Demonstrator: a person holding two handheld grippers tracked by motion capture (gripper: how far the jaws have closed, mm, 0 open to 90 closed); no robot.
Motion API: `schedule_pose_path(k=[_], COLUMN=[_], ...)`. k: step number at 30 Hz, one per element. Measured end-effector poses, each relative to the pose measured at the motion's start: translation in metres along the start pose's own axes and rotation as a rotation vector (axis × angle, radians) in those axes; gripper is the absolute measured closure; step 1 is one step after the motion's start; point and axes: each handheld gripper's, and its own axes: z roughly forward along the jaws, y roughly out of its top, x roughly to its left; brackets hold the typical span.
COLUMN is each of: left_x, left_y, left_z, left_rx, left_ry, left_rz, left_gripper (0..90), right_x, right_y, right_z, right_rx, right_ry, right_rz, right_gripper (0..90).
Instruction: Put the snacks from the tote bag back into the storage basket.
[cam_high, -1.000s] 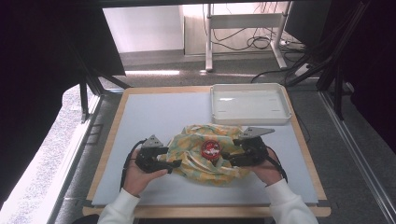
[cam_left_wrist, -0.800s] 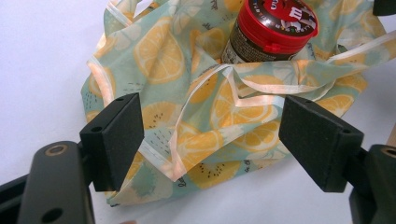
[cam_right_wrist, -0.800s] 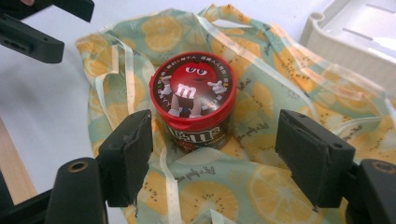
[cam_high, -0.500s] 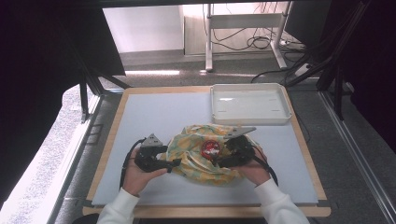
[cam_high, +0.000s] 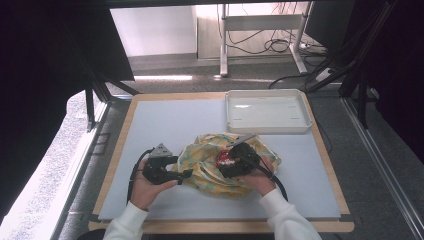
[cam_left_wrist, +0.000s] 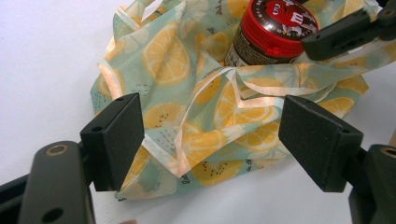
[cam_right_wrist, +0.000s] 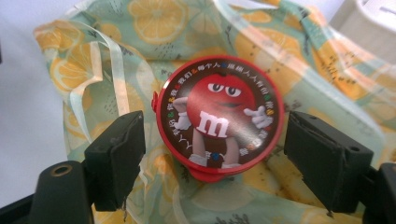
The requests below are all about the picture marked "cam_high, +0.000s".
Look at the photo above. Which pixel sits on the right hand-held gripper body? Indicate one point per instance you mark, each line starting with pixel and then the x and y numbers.
pixel 245 160

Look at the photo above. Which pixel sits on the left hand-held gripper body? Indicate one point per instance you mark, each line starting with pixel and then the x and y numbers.
pixel 158 166

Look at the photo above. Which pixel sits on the red and white small item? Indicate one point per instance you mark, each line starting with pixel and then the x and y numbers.
pixel 225 159

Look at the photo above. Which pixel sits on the person's right hand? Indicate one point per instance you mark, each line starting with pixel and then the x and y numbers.
pixel 258 180

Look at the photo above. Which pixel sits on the person's left hand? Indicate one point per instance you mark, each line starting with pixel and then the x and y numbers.
pixel 143 190

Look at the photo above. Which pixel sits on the light grey table mat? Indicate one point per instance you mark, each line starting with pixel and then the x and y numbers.
pixel 173 123

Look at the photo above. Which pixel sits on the white plastic tray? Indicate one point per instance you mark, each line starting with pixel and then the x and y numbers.
pixel 268 111

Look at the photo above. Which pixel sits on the black metal stand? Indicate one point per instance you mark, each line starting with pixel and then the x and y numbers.
pixel 95 90
pixel 353 63

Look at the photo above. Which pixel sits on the black curtain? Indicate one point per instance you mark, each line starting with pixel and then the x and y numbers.
pixel 400 66
pixel 40 66

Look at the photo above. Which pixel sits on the white metal desk frame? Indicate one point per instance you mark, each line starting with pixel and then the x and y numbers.
pixel 263 21

